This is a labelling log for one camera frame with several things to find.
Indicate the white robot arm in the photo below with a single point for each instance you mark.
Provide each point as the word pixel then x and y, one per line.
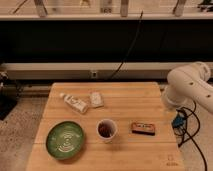
pixel 189 82

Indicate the small white packet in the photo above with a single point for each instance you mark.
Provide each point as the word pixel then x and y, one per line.
pixel 96 100

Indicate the white tube bottle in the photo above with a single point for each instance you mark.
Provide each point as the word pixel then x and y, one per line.
pixel 75 103

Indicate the brown snack box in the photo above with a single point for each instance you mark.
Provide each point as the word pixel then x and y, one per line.
pixel 143 128

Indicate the black equipment at left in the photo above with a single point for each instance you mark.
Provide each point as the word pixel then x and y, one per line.
pixel 7 103

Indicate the white wall outlet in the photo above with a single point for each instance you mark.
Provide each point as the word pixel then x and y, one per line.
pixel 94 74

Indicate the blue cable connector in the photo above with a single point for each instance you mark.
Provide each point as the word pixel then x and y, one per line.
pixel 178 121

